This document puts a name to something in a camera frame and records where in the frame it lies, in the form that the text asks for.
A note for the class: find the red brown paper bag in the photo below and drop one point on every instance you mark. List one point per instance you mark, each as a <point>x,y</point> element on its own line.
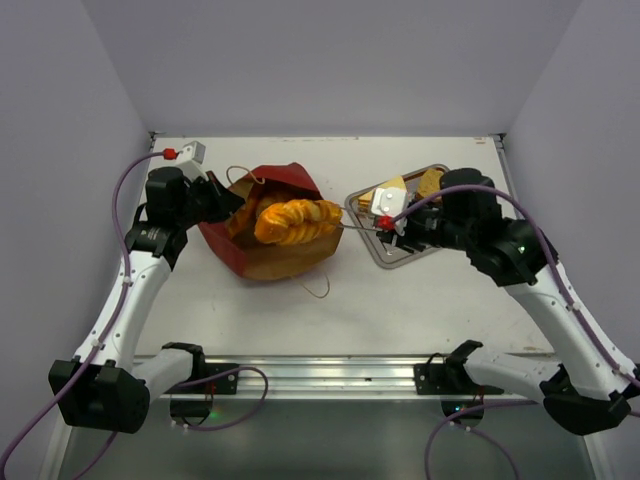
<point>233,240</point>

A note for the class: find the fake brown toast slice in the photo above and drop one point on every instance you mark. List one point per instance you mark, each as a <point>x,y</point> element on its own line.
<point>429,183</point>

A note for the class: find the metal tongs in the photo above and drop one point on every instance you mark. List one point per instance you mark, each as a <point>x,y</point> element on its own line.
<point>355,214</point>

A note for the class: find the braided fake bread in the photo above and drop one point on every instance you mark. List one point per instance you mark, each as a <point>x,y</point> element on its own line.
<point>296,222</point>

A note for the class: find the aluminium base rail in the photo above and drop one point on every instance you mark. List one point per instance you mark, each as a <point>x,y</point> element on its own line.
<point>320,377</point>

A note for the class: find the fake triangle sandwich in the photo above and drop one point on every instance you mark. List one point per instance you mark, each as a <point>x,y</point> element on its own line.
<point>383,198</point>

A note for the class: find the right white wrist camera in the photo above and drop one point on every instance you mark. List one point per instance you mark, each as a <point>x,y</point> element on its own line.
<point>388,222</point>

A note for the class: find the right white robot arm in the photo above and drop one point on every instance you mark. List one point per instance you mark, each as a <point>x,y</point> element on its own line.
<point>589,387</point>

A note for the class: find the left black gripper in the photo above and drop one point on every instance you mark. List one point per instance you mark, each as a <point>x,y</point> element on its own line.
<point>225,201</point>

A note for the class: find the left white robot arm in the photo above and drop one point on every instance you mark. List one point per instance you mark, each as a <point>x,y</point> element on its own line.
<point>152,247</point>

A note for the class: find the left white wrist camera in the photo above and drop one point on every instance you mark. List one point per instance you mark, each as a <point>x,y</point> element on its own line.
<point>189,159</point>

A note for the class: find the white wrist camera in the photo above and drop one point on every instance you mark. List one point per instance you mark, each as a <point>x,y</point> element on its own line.
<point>189,159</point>
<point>388,222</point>

